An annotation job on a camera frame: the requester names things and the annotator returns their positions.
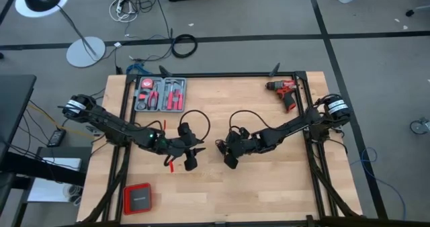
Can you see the black aluminium frame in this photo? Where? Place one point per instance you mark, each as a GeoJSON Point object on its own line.
{"type": "Point", "coordinates": [218, 75]}

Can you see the black pointed frame clamp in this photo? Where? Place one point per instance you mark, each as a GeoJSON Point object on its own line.
{"type": "Point", "coordinates": [274, 70]}
{"type": "Point", "coordinates": [164, 71]}

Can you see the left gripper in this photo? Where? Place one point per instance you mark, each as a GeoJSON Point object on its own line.
{"type": "Point", "coordinates": [186, 146]}

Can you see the grey metal bracket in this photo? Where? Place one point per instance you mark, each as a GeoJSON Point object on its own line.
{"type": "Point", "coordinates": [95, 130]}

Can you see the grey caster wheel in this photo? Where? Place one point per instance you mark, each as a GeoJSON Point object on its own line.
{"type": "Point", "coordinates": [418, 127]}

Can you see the floor lamp with grey base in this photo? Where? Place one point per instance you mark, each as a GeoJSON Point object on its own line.
{"type": "Point", "coordinates": [85, 52]}

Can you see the black power adapter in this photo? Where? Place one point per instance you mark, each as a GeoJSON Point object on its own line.
{"type": "Point", "coordinates": [56, 138]}

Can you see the office chair base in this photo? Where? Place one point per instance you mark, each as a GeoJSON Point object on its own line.
{"type": "Point", "coordinates": [409, 13]}

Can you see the grey metal mounting plate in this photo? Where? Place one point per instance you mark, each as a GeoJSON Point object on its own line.
{"type": "Point", "coordinates": [306, 128]}

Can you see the grey tool kit case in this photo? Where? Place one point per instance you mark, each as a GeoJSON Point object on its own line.
{"type": "Point", "coordinates": [160, 96]}

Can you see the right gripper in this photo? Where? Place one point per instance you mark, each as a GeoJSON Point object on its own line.
{"type": "Point", "coordinates": [240, 146]}

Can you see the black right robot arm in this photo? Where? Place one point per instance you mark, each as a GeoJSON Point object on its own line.
{"type": "Point", "coordinates": [292, 124]}

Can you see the white box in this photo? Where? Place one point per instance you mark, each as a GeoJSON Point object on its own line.
{"type": "Point", "coordinates": [43, 191]}

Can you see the black stand beam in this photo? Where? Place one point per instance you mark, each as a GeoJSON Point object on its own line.
{"type": "Point", "coordinates": [33, 168]}

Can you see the black desk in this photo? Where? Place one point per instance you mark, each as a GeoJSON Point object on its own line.
{"type": "Point", "coordinates": [13, 99]}

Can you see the red tape measure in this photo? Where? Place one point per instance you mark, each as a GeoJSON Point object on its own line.
{"type": "Point", "coordinates": [146, 83]}

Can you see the red-rimmed black box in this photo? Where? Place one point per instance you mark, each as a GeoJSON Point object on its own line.
{"type": "Point", "coordinates": [137, 200]}

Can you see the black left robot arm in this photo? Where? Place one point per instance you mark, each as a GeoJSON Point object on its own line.
{"type": "Point", "coordinates": [111, 124]}

